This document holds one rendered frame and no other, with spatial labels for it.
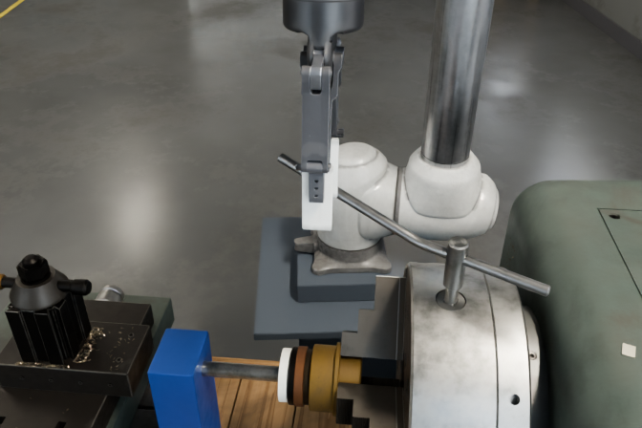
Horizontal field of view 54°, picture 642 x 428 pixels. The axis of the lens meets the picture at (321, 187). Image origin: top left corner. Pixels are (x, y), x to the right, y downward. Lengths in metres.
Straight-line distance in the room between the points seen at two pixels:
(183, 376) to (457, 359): 0.34
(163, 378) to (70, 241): 2.28
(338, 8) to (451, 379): 0.39
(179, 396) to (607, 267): 0.55
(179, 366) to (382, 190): 0.66
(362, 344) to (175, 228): 2.26
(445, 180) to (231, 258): 1.65
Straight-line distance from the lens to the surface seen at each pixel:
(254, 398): 1.09
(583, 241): 0.84
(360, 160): 1.32
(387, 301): 0.82
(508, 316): 0.74
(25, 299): 0.96
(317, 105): 0.55
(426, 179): 1.30
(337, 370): 0.81
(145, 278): 2.76
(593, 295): 0.77
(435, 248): 0.69
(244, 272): 2.71
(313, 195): 0.60
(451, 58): 1.18
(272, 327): 1.39
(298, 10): 0.57
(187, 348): 0.86
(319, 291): 1.42
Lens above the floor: 1.72
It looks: 32 degrees down
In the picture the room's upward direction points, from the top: straight up
